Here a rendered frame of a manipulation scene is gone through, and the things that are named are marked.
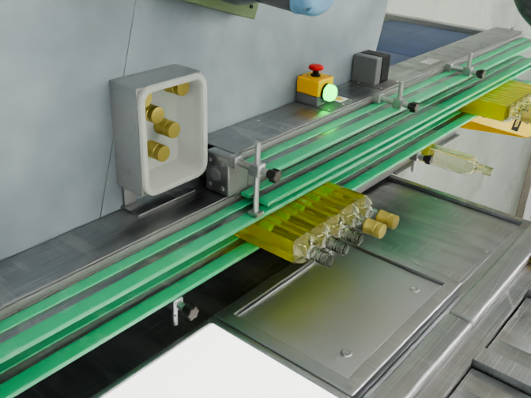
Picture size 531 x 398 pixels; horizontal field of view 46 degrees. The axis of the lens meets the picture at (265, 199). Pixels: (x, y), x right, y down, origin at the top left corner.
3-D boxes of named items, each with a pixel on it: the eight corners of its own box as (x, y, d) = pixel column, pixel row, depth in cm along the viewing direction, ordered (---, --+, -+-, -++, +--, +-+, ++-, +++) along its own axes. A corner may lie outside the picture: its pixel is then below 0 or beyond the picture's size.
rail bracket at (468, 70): (442, 71, 206) (480, 80, 198) (446, 49, 202) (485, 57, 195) (446, 69, 208) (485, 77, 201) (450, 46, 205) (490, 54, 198)
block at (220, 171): (203, 189, 139) (226, 199, 135) (203, 150, 135) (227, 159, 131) (214, 184, 141) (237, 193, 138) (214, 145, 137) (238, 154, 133)
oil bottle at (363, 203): (289, 198, 156) (362, 227, 144) (290, 178, 153) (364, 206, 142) (302, 190, 160) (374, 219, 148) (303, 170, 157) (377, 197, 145)
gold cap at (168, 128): (152, 119, 126) (167, 125, 124) (166, 114, 129) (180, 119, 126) (154, 135, 128) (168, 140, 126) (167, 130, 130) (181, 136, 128)
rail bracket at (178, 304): (141, 312, 126) (186, 341, 119) (139, 284, 123) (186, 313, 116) (156, 303, 129) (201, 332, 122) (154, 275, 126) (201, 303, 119)
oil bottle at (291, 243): (226, 233, 140) (303, 269, 128) (226, 211, 137) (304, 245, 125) (242, 223, 144) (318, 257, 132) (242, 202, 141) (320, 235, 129)
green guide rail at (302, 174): (240, 195, 139) (268, 207, 134) (240, 191, 138) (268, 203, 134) (517, 57, 260) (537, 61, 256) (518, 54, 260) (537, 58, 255)
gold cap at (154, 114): (135, 103, 121) (150, 109, 119) (149, 99, 124) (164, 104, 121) (137, 121, 123) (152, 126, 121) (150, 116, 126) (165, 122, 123)
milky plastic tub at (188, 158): (118, 186, 127) (146, 200, 122) (109, 79, 117) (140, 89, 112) (180, 161, 139) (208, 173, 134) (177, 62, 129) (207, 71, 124)
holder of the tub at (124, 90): (118, 208, 130) (143, 220, 125) (108, 80, 117) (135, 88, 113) (178, 182, 142) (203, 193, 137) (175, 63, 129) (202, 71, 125)
